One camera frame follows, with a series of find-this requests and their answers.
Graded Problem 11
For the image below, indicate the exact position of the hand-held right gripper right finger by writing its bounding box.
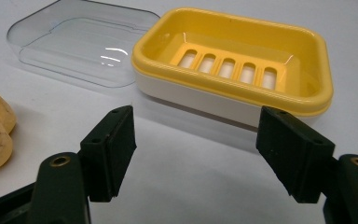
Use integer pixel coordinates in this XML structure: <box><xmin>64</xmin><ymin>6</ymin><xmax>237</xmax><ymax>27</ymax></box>
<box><xmin>255</xmin><ymin>105</ymin><xmax>337</xmax><ymax>204</ymax></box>

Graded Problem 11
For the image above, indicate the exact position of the yellow soap dish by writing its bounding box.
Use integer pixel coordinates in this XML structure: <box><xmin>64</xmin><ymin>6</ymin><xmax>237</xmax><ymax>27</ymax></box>
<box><xmin>131</xmin><ymin>7</ymin><xmax>335</xmax><ymax>129</ymax></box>

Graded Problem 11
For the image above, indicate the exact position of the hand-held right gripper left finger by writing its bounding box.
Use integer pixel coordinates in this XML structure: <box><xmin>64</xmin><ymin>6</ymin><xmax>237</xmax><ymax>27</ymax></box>
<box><xmin>79</xmin><ymin>105</ymin><xmax>138</xmax><ymax>203</ymax></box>

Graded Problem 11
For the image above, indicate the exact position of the clear plastic lid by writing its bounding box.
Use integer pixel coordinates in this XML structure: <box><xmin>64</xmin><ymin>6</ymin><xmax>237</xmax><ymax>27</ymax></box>
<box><xmin>7</xmin><ymin>0</ymin><xmax>161</xmax><ymax>89</ymax></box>

